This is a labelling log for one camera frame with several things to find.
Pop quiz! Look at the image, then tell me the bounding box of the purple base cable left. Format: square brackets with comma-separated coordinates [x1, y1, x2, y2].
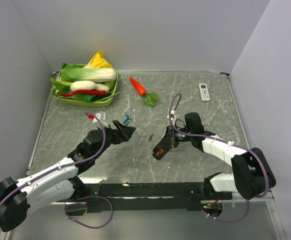
[64, 195, 114, 229]

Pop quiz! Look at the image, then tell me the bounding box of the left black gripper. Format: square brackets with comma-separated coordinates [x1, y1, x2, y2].
[93, 119, 135, 159]

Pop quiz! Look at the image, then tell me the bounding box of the orange toy carrot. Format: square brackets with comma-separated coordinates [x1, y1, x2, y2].
[129, 76, 159, 108]

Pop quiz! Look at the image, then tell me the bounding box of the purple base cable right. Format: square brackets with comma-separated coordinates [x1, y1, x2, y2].
[201, 199, 250, 224]

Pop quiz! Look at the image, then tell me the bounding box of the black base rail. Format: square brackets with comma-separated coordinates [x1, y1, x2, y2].
[59, 182, 233, 211]

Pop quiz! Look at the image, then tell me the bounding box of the yellow leaf toy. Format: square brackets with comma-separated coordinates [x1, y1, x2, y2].
[84, 50, 113, 68]

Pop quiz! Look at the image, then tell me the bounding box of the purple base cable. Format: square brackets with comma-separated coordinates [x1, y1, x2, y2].
[64, 195, 114, 229]
[201, 199, 250, 224]

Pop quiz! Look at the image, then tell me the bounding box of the red chili pepper toy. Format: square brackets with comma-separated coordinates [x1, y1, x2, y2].
[60, 89, 107, 97]

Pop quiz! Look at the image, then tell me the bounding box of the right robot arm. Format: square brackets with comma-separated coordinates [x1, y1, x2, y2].
[152, 112, 277, 200]

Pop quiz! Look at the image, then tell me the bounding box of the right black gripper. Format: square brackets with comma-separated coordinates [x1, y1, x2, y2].
[156, 125, 194, 149]

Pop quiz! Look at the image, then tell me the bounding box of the black remote control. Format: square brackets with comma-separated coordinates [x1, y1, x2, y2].
[152, 148, 170, 161]

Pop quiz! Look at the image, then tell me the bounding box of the white remote control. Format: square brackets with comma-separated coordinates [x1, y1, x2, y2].
[199, 83, 211, 102]

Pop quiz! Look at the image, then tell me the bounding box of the red battery cluster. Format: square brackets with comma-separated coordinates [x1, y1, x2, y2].
[156, 148, 164, 156]

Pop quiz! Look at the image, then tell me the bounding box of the white radish toy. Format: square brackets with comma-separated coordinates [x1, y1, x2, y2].
[70, 80, 110, 92]

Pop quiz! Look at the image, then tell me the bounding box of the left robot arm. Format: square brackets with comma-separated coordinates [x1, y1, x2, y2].
[0, 120, 136, 232]

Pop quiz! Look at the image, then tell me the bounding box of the green tray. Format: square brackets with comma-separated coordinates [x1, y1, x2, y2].
[50, 63, 118, 107]

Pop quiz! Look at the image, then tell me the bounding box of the napa cabbage toy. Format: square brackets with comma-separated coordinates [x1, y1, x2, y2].
[60, 63, 117, 83]

